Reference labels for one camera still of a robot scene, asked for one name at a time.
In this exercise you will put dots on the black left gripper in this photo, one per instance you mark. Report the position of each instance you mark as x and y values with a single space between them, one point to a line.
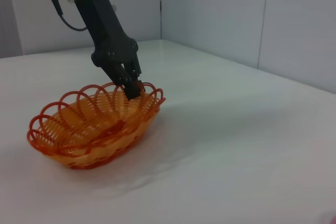
105 30

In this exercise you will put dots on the orange plastic woven basket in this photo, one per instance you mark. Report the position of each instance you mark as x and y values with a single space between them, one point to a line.
86 129

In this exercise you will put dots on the pink plush peach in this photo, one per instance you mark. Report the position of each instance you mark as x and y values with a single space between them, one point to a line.
331 219

